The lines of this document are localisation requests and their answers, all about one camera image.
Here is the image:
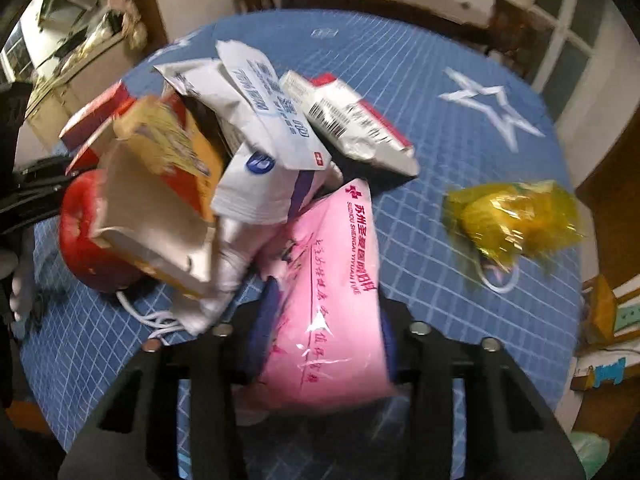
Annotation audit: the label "white pouch with blue print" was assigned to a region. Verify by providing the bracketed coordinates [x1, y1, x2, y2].
[216, 40, 333, 171]

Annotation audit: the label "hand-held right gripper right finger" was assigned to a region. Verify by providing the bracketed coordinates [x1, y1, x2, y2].
[379, 299, 587, 480]

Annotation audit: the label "white crumpled packets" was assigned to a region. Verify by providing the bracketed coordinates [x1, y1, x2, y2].
[117, 215, 281, 351]

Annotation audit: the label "white-framed glass door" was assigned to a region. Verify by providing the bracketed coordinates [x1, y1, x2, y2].
[530, 0, 618, 121]

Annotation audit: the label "blue star-printed bed sheet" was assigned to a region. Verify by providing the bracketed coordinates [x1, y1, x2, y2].
[15, 10, 587, 461]

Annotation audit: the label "green plastic basin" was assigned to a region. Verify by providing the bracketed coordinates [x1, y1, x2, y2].
[570, 432, 613, 480]

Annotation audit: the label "white pouch with blue circle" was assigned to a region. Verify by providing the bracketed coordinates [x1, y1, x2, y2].
[210, 142, 321, 223]

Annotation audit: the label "brown wooden door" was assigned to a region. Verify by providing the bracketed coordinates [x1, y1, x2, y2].
[575, 110, 640, 291]

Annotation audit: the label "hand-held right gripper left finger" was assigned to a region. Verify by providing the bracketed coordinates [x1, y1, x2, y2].
[59, 280, 282, 480]

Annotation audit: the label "yellow cardboard box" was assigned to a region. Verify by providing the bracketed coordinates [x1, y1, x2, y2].
[90, 95, 226, 301]

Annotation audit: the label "red box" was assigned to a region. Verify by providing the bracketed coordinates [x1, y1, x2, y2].
[59, 80, 136, 176]

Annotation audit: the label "red round plastic item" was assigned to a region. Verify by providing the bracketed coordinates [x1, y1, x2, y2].
[59, 170, 146, 293]

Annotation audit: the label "white red-edged carton box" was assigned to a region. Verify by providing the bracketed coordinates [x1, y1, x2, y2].
[280, 71, 420, 177]

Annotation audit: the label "small wooden chair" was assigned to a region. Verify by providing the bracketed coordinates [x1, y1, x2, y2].
[572, 275, 640, 391]

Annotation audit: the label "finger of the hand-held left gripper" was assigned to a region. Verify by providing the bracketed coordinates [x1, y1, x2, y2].
[0, 157, 77, 233]

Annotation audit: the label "yellow plastic wrapper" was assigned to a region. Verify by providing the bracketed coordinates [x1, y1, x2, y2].
[445, 180, 587, 273]

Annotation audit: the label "pink plastic bag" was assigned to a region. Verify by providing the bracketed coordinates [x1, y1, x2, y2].
[257, 178, 401, 413]

